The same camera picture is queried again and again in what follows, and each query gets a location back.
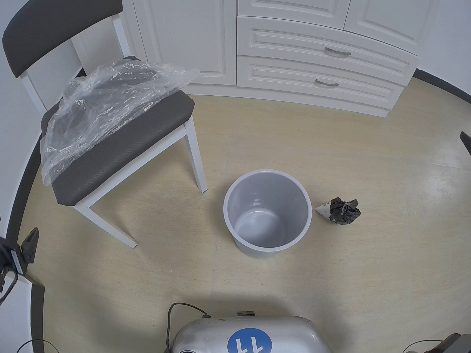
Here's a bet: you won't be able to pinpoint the crumpled black plastic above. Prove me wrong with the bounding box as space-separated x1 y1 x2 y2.
328 197 362 226

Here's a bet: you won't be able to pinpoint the white chair grey cushions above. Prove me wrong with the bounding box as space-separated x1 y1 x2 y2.
2 0 208 249

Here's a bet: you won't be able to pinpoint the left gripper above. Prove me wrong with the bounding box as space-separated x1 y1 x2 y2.
8 227 46 290

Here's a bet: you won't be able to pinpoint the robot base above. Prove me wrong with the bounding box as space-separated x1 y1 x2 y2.
173 310 332 353

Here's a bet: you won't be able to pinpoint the black cable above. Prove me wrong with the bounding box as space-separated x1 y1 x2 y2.
403 339 443 353
16 339 56 353
166 302 211 353

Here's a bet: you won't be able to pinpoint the clear plastic bag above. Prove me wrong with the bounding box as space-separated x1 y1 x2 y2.
40 58 201 187

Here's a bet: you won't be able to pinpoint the white trash bin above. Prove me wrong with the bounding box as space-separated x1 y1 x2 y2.
223 168 313 259

